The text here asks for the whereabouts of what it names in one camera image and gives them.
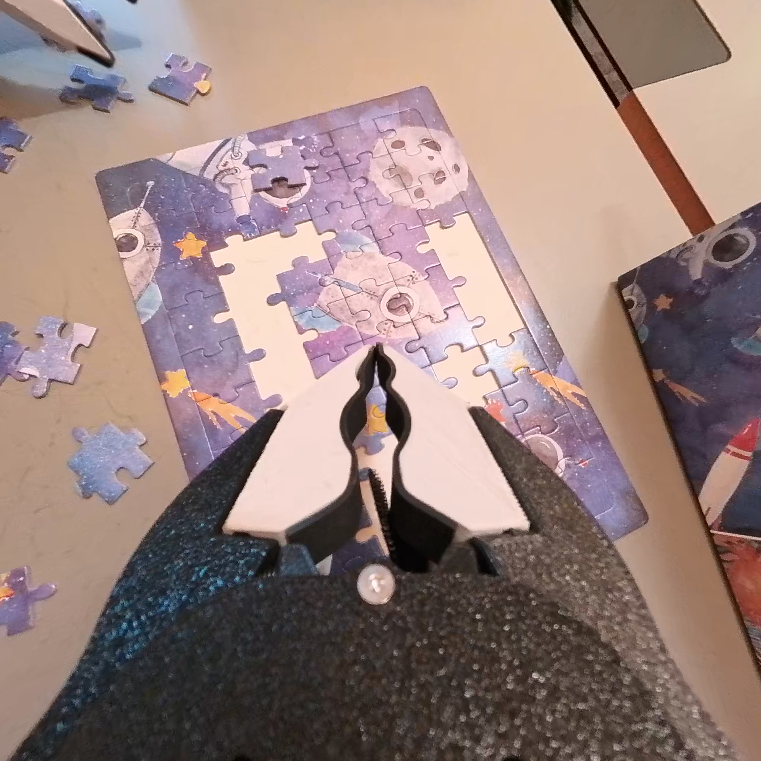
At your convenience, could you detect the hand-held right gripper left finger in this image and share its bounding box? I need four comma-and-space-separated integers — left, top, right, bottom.
223, 346, 378, 558

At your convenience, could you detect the space jigsaw puzzle board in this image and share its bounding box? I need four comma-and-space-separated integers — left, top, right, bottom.
95, 86, 649, 574

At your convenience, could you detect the blue jigsaw puzzle piece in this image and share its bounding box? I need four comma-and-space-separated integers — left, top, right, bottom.
64, 0, 109, 38
0, 321, 29, 387
0, 117, 32, 174
247, 145, 320, 194
15, 315, 99, 399
67, 421, 154, 506
59, 63, 135, 114

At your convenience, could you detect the blue jigsaw piece orange mark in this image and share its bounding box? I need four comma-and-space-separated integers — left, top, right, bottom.
0, 565, 58, 638

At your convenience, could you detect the beige desk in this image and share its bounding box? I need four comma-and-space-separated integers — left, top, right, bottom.
0, 0, 761, 761

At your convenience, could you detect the blue jigsaw piece orange corner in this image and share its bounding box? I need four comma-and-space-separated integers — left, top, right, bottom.
147, 54, 214, 108

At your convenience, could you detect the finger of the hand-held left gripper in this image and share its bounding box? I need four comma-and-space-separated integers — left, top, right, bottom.
0, 0, 116, 67

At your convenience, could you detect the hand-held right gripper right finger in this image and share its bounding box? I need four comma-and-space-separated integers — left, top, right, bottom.
379, 346, 532, 564

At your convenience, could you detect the space print puzzle box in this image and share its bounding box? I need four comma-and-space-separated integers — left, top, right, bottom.
617, 202, 761, 675

